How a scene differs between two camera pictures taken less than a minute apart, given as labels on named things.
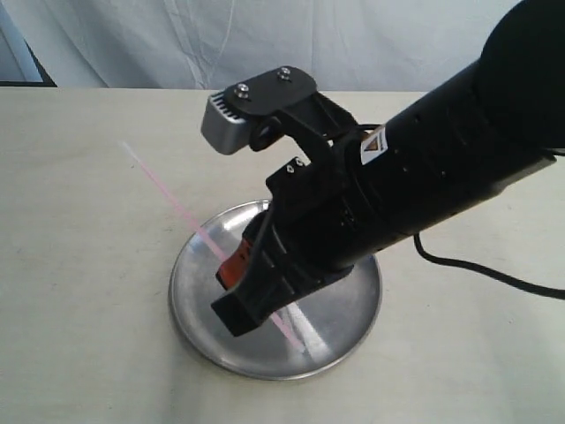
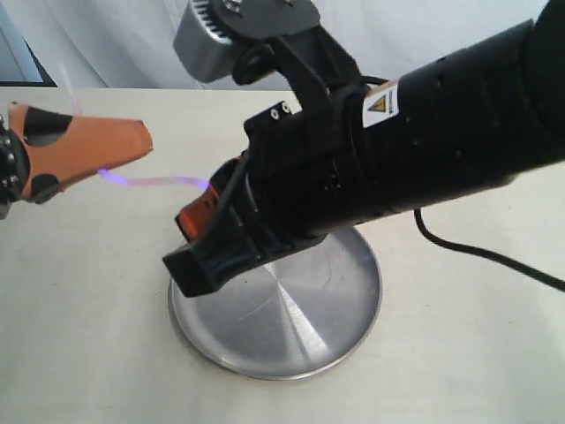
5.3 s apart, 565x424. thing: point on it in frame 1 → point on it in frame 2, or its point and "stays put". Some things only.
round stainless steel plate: [311, 336] stays put
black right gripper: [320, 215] → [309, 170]
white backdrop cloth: [359, 46] stays put
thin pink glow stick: [207, 238] → [131, 181]
